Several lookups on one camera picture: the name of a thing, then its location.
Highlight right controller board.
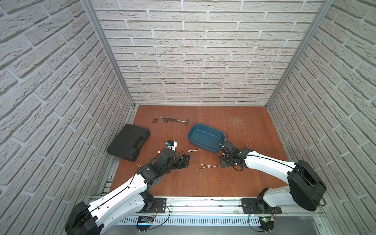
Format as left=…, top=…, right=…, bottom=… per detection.
left=259, top=217, right=275, bottom=233

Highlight black plastic tool case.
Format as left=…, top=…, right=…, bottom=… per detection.
left=106, top=124, right=150, bottom=162

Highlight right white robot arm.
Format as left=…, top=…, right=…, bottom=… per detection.
left=219, top=140, right=327, bottom=213

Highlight small black-handled hammer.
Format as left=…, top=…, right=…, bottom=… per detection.
left=167, top=118, right=189, bottom=126

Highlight left controller board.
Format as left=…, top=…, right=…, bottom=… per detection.
left=136, top=216, right=154, bottom=232

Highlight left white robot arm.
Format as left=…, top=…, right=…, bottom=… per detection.
left=64, top=148, right=190, bottom=235

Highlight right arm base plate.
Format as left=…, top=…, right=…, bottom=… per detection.
left=241, top=198, right=282, bottom=214

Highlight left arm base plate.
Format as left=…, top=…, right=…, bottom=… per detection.
left=140, top=197, right=167, bottom=213

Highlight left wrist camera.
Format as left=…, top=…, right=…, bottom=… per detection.
left=166, top=141, right=177, bottom=152

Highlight teal plastic storage box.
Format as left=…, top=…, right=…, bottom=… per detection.
left=188, top=123, right=226, bottom=153

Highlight controller board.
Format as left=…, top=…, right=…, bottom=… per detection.
left=136, top=216, right=154, bottom=232
left=259, top=217, right=275, bottom=233

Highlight aluminium front rail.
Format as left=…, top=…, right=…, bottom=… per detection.
left=116, top=197, right=325, bottom=228

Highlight black-handled scissors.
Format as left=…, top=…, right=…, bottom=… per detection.
left=152, top=115, right=168, bottom=123

